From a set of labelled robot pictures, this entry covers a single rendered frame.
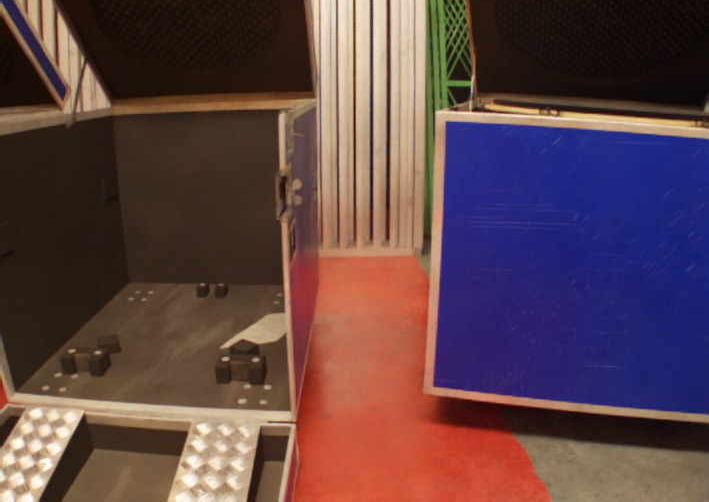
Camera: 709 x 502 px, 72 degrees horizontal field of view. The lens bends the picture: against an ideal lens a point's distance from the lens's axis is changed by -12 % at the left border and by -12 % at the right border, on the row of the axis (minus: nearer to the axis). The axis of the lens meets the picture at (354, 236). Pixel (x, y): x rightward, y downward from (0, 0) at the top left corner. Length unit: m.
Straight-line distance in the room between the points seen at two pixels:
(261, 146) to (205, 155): 0.24
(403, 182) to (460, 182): 1.88
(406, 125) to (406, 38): 0.51
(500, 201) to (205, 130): 1.32
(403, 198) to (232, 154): 1.32
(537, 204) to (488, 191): 0.13
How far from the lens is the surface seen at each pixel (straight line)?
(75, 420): 1.64
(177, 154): 2.33
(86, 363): 1.83
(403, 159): 3.24
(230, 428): 1.49
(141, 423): 1.61
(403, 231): 3.31
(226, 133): 2.27
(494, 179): 1.38
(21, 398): 1.79
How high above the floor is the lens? 1.03
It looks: 16 degrees down
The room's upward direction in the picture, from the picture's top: straight up
